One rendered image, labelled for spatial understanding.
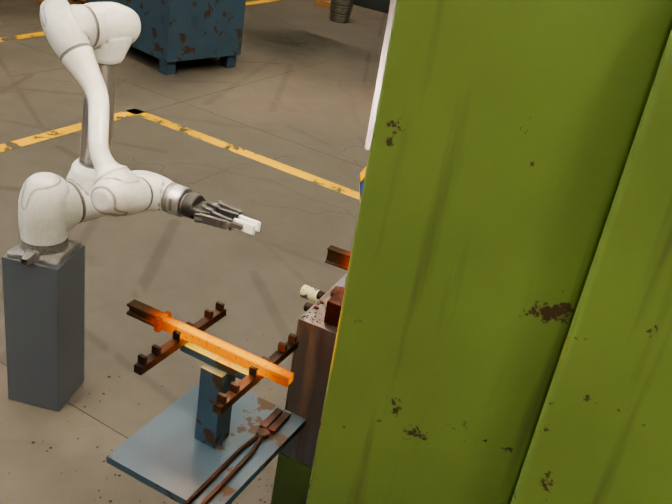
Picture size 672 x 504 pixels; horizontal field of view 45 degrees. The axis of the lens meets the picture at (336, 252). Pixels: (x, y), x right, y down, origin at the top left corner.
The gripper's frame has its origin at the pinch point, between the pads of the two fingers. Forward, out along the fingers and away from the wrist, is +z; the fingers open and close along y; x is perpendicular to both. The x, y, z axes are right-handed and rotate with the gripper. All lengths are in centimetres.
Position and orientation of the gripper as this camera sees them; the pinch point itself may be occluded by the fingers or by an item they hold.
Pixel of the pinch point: (246, 224)
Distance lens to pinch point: 228.9
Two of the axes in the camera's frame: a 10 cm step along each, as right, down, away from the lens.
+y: -4.2, 3.7, -8.3
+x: 1.5, -8.7, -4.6
